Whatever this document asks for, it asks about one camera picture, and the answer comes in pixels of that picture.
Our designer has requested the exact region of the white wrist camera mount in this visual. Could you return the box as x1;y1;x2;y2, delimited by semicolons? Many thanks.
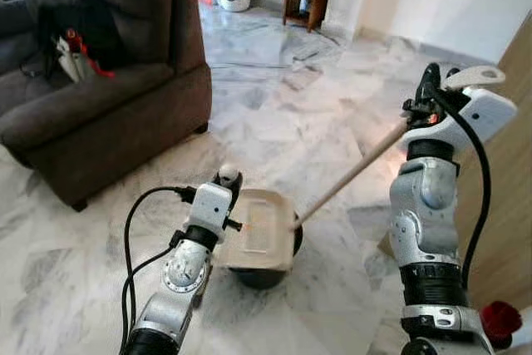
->
424;89;518;154
187;182;235;239

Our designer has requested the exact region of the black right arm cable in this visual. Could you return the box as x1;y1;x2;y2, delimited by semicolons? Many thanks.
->
428;89;493;289

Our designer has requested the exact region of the white bag with red handles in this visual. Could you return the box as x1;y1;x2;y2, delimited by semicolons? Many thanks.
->
54;29;117;83

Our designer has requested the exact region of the brown bottle with red cap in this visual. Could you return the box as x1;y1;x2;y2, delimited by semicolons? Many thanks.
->
480;299;525;350

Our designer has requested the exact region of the brown fabric sofa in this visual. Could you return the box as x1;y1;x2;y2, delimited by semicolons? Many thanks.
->
0;0;213;213

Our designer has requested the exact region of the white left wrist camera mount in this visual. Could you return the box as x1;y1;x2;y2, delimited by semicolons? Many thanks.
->
187;182;235;239

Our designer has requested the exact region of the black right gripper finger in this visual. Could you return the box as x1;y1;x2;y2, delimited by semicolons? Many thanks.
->
418;62;441;105

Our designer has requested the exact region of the black bag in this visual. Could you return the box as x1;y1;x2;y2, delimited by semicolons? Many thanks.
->
37;2;130;73

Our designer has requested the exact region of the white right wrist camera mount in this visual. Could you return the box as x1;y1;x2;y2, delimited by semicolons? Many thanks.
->
424;89;518;154

